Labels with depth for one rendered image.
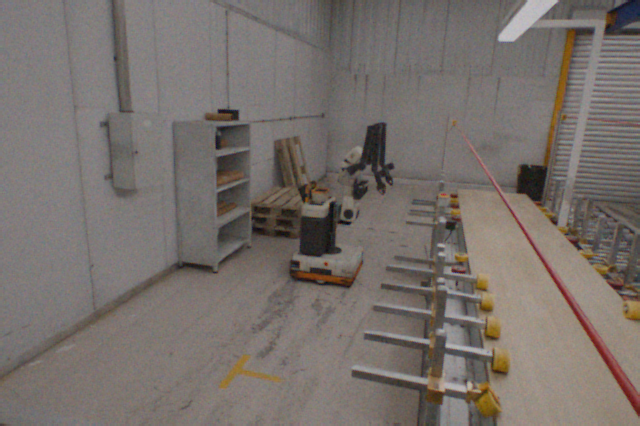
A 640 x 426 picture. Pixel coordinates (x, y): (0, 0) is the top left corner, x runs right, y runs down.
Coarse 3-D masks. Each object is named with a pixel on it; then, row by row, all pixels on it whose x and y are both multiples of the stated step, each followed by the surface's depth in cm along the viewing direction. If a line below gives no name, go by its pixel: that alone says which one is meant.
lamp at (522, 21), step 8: (536, 0) 204; (544, 0) 204; (552, 0) 203; (528, 8) 222; (536, 8) 221; (544, 8) 220; (520, 16) 243; (528, 16) 241; (536, 16) 240; (512, 24) 269; (520, 24) 265; (528, 24) 264; (512, 32) 294; (520, 32) 293; (504, 40) 330; (512, 40) 328
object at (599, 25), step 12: (504, 24) 328; (540, 24) 332; (552, 24) 330; (564, 24) 328; (576, 24) 326; (588, 24) 324; (600, 24) 322; (600, 36) 324; (600, 48) 326; (588, 72) 332; (588, 84) 333; (588, 96) 335; (588, 108) 337; (576, 132) 344; (576, 144) 345; (576, 156) 347; (576, 168) 349; (564, 192) 357; (564, 204) 357; (564, 216) 359
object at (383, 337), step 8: (368, 336) 170; (376, 336) 169; (384, 336) 168; (392, 336) 168; (400, 336) 168; (408, 336) 168; (392, 344) 168; (400, 344) 167; (408, 344) 166; (416, 344) 165; (424, 344) 164; (448, 344) 164; (448, 352) 162; (456, 352) 162; (464, 352) 161; (472, 352) 160; (480, 352) 160; (488, 352) 160; (480, 360) 160; (488, 360) 159
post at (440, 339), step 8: (440, 336) 139; (440, 344) 140; (440, 352) 141; (432, 360) 142; (440, 360) 141; (432, 368) 143; (440, 368) 142; (440, 376) 142; (432, 408) 146; (432, 416) 147; (432, 424) 147
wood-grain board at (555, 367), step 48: (480, 192) 485; (480, 240) 312; (480, 288) 230; (528, 288) 233; (576, 288) 236; (480, 336) 187; (528, 336) 184; (576, 336) 186; (624, 336) 188; (528, 384) 153; (576, 384) 154
